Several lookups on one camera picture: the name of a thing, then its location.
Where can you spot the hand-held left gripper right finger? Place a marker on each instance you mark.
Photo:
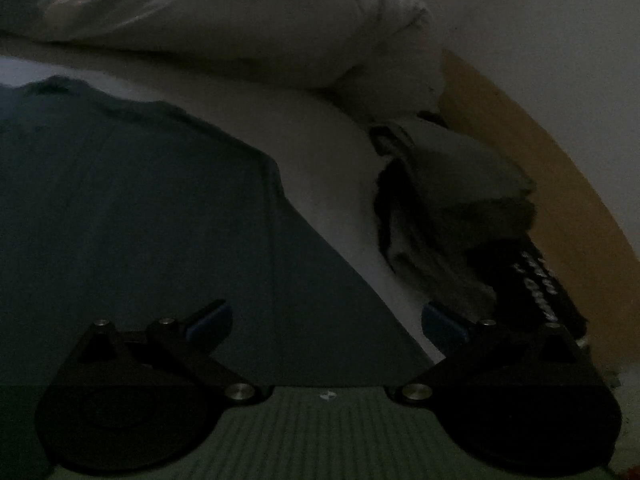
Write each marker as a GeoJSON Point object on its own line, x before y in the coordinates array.
{"type": "Point", "coordinates": [442, 327]}

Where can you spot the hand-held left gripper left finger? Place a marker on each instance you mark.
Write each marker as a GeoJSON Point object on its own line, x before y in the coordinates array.
{"type": "Point", "coordinates": [210, 321]}

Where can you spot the dark blue shirt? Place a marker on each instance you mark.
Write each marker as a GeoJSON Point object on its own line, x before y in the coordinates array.
{"type": "Point", "coordinates": [150, 210]}

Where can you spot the black printed cloth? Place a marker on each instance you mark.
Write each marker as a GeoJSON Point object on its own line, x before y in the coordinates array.
{"type": "Point", "coordinates": [535, 280]}

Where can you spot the grey cloth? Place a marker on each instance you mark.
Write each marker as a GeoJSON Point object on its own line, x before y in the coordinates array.
{"type": "Point", "coordinates": [460, 180]}

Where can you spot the wooden bed board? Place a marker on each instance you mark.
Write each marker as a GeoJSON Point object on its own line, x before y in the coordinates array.
{"type": "Point", "coordinates": [565, 185]}

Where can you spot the white rolled comforter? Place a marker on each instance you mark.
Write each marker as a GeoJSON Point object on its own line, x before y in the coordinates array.
{"type": "Point", "coordinates": [250, 30]}

